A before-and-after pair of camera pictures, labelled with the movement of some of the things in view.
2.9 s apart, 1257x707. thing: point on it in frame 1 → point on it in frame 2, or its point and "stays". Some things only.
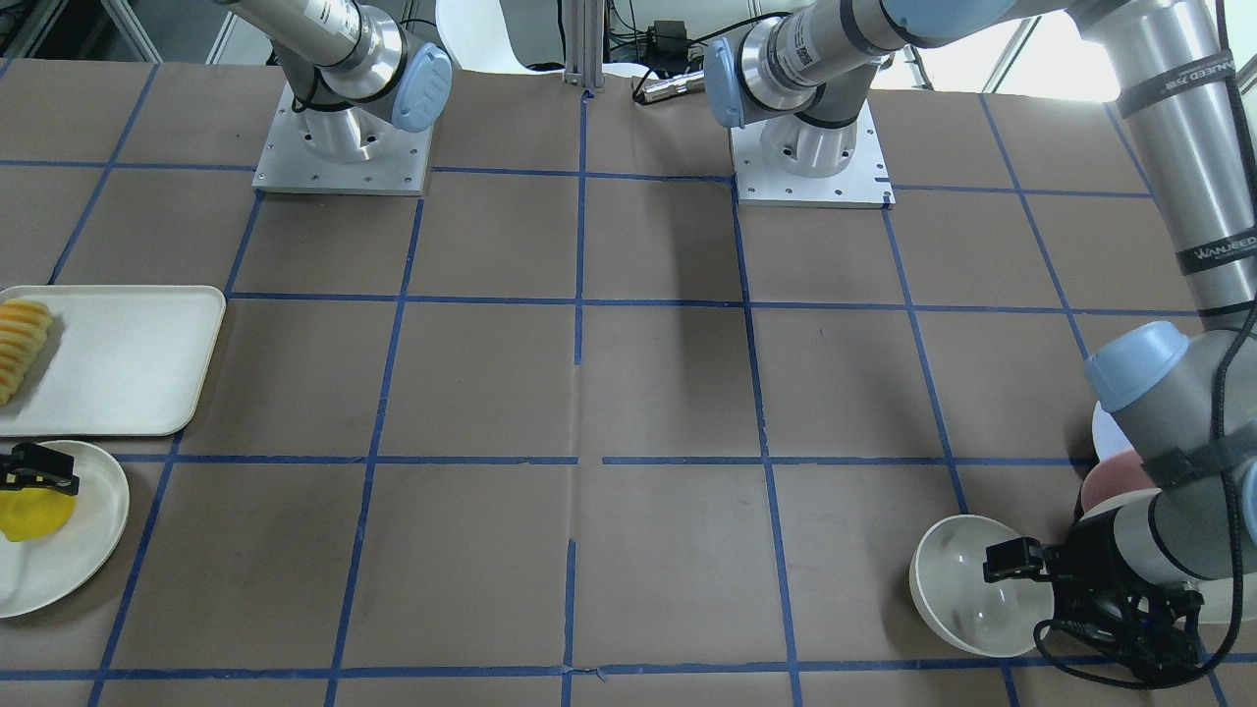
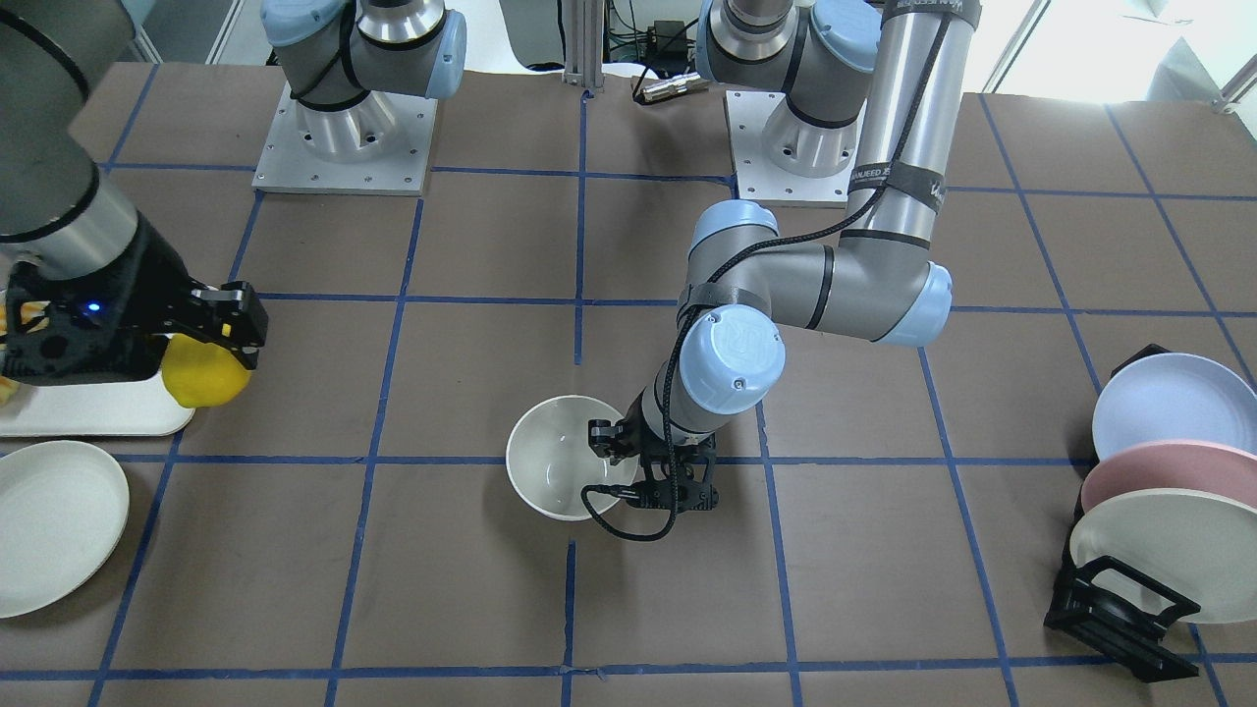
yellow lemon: (31, 514) → (201, 374)
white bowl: (956, 599) → (551, 462)
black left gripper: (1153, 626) → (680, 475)
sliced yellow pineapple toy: (24, 329) stays
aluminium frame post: (584, 42) stays
